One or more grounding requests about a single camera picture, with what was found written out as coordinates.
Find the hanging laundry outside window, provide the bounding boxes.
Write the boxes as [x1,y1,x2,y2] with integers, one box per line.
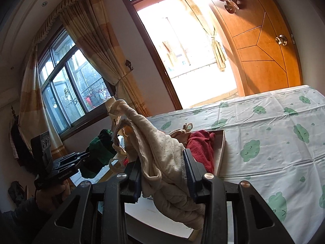
[84,86,115,107]

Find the brass door knob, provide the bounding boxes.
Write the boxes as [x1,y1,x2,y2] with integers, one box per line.
[275,34,288,47]

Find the loose yellow checked curtain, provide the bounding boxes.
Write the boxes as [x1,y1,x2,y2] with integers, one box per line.
[18,43,64,155]

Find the person's left hand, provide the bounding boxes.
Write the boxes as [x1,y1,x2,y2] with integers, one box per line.
[36,181,72,213]

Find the wooden door frame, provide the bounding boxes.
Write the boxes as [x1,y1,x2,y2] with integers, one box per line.
[115,0,216,110]

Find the green black striped underwear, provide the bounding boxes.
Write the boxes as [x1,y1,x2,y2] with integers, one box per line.
[81,129,120,179]

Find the shallow cardboard tray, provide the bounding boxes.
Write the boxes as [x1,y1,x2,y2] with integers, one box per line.
[102,130,226,239]

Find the red fleece underwear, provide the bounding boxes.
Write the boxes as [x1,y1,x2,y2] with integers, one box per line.
[186,130,216,174]

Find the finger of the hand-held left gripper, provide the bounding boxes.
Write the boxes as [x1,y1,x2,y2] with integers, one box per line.
[52,152,91,164]
[54,157,89,173]

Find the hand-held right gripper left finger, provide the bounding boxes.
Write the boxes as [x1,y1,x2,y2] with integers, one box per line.
[33,155,143,244]

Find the dark clothes on rack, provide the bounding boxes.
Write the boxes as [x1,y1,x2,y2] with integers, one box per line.
[9,107,33,173]

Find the orange wooden door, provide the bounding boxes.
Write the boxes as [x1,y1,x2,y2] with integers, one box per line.
[208,0,304,96]

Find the person's left forearm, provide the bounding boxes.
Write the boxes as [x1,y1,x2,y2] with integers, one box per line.
[0,196,51,244]

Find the green cloud print tablecloth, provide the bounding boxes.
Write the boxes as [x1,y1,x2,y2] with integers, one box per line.
[146,84,325,230]

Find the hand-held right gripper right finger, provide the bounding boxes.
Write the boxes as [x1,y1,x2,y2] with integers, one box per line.
[183,148,296,244]

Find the tied yellow checked curtain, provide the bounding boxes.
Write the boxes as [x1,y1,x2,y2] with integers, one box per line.
[60,0,150,117]

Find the cream dotted underwear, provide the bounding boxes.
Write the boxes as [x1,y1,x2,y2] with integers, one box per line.
[106,99,207,230]

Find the tied balcony curtain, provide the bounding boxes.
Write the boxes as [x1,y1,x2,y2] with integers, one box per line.
[183,0,228,72]

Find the dark framed window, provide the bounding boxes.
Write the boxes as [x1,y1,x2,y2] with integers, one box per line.
[37,25,115,139]

